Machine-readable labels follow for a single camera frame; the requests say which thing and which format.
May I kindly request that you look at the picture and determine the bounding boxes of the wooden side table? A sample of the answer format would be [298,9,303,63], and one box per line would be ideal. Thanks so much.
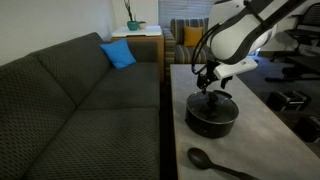
[110,34,166,82]

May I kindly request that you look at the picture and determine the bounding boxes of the black cooking pot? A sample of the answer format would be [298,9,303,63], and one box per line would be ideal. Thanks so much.
[184,89,240,140]

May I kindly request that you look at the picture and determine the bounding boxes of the black floor case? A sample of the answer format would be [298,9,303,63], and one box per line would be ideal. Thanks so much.
[292,114,320,145]
[266,90,313,112]

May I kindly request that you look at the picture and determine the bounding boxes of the yellow cushion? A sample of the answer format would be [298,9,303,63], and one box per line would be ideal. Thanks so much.
[183,26,204,48]

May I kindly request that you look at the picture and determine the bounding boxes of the dark grey sofa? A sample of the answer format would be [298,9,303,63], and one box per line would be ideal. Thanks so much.
[0,31,161,180]

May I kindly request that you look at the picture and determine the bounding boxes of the white wrist mounting plate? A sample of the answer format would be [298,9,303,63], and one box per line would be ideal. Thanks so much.
[212,56,260,80]

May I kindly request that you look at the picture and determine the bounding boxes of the glass lid with black knob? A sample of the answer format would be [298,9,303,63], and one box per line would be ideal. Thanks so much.
[185,89,240,125]

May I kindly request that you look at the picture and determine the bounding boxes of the striped armchair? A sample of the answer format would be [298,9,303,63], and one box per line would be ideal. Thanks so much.
[162,16,214,68]

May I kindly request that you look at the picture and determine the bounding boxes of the black office chair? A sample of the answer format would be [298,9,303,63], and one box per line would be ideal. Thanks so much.
[269,2,320,63]

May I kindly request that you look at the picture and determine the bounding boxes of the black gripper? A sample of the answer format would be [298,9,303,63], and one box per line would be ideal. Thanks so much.
[196,60,234,98]

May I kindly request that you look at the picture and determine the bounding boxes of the black plastic spoon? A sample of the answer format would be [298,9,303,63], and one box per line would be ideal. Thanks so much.
[186,147,262,180]

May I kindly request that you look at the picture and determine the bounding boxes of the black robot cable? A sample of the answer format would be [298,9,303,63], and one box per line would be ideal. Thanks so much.
[190,23,221,76]

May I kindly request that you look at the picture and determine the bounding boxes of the white window blinds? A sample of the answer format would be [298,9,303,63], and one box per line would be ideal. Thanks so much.
[157,0,218,20]

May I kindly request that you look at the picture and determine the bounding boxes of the plant in teal pot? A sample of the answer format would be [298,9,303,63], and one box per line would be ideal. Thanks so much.
[122,0,140,32]

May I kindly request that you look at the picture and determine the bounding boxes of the white board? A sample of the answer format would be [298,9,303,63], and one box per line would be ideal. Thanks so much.
[111,25,163,38]

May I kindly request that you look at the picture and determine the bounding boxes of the blue cushion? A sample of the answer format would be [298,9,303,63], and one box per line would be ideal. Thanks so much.
[99,38,137,70]

